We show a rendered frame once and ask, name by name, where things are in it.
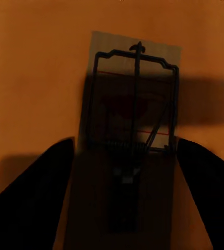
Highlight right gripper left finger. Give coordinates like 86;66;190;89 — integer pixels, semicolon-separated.
0;139;74;250

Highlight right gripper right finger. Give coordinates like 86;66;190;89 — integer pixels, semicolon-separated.
176;138;224;250

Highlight mousetrap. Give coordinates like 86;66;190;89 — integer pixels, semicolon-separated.
63;31;181;250

